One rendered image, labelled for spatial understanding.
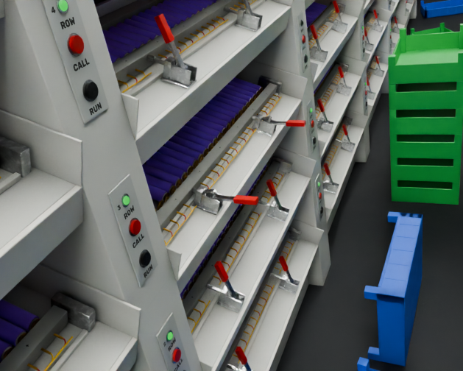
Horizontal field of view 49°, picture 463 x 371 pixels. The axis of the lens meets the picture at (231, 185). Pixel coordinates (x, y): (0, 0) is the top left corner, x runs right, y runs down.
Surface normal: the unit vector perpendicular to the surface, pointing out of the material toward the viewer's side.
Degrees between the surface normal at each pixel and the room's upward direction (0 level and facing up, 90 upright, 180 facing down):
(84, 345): 21
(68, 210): 111
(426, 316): 0
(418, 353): 0
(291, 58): 90
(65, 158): 90
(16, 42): 90
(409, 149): 90
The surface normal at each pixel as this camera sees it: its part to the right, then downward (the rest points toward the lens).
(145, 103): 0.17, -0.78
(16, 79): -0.37, 0.51
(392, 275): -0.18, -0.86
